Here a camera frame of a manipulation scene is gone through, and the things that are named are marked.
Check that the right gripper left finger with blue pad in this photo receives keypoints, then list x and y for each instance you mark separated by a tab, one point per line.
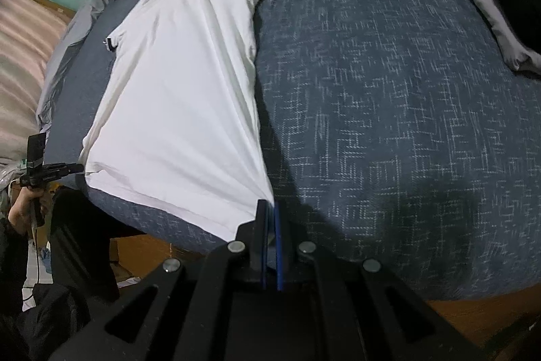
255	236

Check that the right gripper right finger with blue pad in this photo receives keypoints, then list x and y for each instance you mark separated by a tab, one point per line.
281	245

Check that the white polo shirt black trim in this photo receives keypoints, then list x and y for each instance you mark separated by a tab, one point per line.
177	128

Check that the person's left hand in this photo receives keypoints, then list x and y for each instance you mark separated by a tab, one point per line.
20	213

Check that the black trousers of person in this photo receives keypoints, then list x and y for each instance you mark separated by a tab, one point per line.
83	282

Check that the pink striped curtain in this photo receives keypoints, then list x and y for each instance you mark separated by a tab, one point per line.
29	33

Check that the wooden bed frame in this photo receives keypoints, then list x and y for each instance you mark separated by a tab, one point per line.
141	254

